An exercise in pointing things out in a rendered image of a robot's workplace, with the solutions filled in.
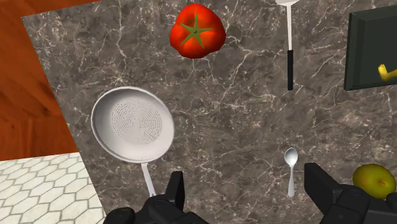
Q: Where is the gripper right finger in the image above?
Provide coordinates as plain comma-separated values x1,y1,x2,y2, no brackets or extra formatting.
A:
303,162,397,224

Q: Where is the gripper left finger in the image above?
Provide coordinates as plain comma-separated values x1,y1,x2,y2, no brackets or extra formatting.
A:
103,171,208,224

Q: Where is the green-yellow apple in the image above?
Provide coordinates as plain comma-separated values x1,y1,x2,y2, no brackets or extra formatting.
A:
352,163,397,200

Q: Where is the silver spoon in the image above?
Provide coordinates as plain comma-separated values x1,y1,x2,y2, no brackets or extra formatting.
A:
284,147,299,199

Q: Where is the white strainer pan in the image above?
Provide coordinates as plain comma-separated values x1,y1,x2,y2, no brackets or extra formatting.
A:
90,86,176,198

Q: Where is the yellow banana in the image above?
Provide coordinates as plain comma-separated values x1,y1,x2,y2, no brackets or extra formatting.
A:
377,64,397,82

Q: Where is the dark green tray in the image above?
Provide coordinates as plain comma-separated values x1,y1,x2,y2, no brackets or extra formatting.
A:
343,5,397,92

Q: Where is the red tomato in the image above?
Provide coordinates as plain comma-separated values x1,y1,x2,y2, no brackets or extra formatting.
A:
169,3,227,60

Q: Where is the white spatula with black handle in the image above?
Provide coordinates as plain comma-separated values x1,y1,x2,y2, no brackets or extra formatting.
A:
275,0,300,92

